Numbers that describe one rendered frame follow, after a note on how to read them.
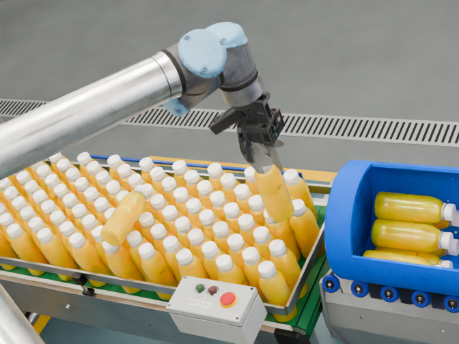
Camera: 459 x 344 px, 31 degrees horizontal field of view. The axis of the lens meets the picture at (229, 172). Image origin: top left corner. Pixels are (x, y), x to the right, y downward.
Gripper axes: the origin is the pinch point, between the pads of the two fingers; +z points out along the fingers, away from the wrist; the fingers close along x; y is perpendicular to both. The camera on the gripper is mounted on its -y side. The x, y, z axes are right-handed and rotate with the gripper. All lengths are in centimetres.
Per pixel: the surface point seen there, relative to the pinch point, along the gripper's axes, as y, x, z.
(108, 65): -235, 196, 129
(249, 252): -5.8, -10.0, 21.8
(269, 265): 0.8, -12.7, 21.8
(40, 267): -75, -18, 33
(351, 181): 19.8, 2.5, 6.3
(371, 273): 25.9, -10.8, 21.4
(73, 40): -281, 222, 129
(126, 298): -47, -18, 40
